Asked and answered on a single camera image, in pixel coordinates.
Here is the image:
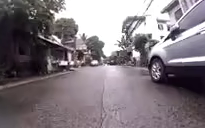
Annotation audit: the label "row of trees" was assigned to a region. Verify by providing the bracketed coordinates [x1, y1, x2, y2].
[0, 0, 106, 64]

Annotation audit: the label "white car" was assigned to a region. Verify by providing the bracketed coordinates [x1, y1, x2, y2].
[89, 59, 100, 67]

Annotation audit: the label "white building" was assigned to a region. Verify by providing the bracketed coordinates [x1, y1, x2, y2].
[141, 0, 204, 43]

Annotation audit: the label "grey asphalt road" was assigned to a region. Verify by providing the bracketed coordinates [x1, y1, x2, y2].
[0, 64, 205, 128]

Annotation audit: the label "silver car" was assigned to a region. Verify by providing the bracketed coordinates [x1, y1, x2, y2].
[147, 0, 205, 84]

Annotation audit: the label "pale concrete kerb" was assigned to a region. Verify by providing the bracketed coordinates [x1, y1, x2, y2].
[0, 68, 78, 94]

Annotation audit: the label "low house with awning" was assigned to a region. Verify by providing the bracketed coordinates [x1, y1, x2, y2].
[36, 34, 91, 72]

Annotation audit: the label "green bushes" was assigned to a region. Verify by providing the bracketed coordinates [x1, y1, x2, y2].
[114, 33, 160, 67]

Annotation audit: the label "dark overgrown wall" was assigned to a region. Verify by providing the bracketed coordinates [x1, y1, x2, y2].
[0, 13, 41, 81]

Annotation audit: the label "overhead wires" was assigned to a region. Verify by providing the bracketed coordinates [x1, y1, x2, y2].
[122, 0, 155, 38]

